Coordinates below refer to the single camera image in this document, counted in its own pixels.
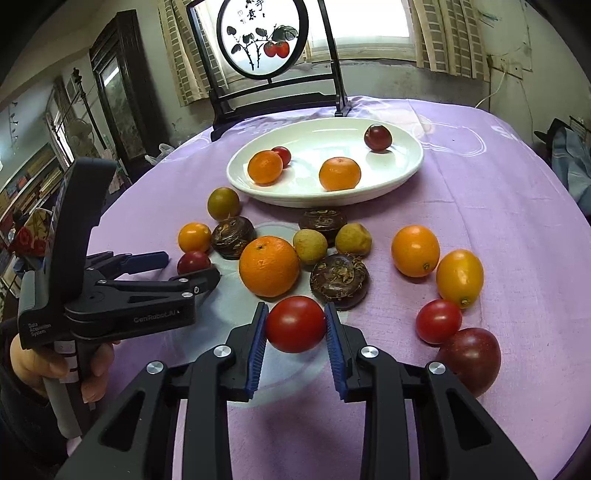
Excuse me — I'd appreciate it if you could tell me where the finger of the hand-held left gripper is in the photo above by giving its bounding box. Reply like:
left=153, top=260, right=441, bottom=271
left=85, top=267, right=221, bottom=308
left=84, top=250, right=170, bottom=280

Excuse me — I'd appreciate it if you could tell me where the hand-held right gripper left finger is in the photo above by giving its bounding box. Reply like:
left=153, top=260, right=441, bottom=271
left=55, top=302, right=271, bottom=480

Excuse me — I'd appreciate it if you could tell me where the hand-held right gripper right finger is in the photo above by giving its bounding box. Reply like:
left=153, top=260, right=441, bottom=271
left=324, top=302, right=539, bottom=480

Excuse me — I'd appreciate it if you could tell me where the small orange tangerine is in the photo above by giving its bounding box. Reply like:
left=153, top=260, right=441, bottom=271
left=178, top=222, right=212, bottom=254

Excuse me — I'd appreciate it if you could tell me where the large orange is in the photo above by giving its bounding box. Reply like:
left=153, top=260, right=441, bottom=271
left=239, top=235, right=301, bottom=298

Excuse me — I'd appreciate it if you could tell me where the green-brown round fruit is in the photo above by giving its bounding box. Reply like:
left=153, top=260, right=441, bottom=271
left=207, top=187, right=241, bottom=221

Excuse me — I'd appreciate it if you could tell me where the tan longan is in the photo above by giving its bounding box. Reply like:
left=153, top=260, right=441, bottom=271
left=293, top=229, right=328, bottom=266
left=335, top=223, right=373, bottom=257

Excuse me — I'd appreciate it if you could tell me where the orange oval kumquat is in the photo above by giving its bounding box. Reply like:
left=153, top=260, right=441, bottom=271
left=392, top=224, right=441, bottom=278

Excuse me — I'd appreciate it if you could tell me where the dark purple tomato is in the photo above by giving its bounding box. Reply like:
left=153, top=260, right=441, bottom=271
left=436, top=328, right=502, bottom=398

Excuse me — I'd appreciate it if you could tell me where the yellow oval kumquat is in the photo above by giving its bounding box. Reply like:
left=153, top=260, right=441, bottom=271
left=436, top=249, right=485, bottom=309

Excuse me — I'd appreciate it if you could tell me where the white oval plate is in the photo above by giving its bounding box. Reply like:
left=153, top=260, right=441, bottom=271
left=226, top=117, right=424, bottom=208

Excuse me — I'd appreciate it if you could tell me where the person's left hand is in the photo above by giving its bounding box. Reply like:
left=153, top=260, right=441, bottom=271
left=10, top=335, right=115, bottom=404

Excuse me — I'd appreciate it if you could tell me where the red floral cloth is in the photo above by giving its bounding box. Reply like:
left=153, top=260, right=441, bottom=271
left=8, top=210, right=52, bottom=258

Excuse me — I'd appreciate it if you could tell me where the white plastic bag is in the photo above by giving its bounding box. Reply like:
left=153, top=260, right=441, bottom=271
left=144, top=143, right=175, bottom=163

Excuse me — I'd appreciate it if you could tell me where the bookshelf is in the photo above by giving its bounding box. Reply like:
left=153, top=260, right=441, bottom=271
left=0, top=143, right=65, bottom=296

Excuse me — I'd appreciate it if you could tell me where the orange mandarin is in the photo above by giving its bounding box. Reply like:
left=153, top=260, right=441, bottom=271
left=247, top=150, right=284, bottom=186
left=319, top=157, right=362, bottom=192

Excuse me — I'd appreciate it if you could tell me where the white standing fan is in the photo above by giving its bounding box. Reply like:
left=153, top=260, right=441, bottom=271
left=68, top=117, right=96, bottom=154

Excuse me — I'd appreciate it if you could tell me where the dark wooden cabinet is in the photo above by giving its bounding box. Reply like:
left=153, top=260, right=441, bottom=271
left=89, top=9, right=169, bottom=162

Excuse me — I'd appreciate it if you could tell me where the beige checked curtain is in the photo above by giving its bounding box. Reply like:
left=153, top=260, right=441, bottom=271
left=411, top=0, right=490, bottom=81
left=157, top=0, right=229, bottom=108

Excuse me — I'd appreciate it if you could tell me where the dark red plum on plate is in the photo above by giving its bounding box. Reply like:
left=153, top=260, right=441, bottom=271
left=364, top=124, right=393, bottom=153

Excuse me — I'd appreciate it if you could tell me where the round painted screen black stand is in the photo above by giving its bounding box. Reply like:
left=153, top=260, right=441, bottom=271
left=186, top=0, right=354, bottom=142

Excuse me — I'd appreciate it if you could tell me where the window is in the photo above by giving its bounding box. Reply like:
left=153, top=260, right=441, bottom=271
left=305, top=0, right=416, bottom=63

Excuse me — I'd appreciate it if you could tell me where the blue clothing pile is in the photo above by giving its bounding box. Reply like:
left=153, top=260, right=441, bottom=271
left=533, top=117, right=591, bottom=208

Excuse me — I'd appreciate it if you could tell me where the white cable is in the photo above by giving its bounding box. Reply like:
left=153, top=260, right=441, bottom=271
left=475, top=69, right=506, bottom=109

